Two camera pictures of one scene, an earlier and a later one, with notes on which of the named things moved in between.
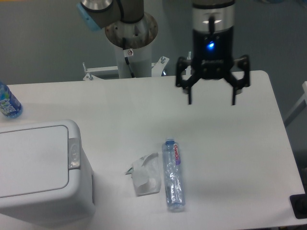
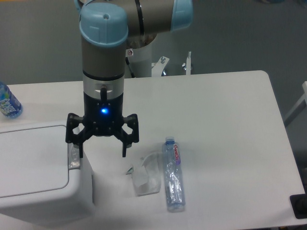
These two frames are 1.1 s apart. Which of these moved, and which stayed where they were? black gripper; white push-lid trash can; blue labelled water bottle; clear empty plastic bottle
Moved: black gripper
Stayed: blue labelled water bottle; white push-lid trash can; clear empty plastic bottle
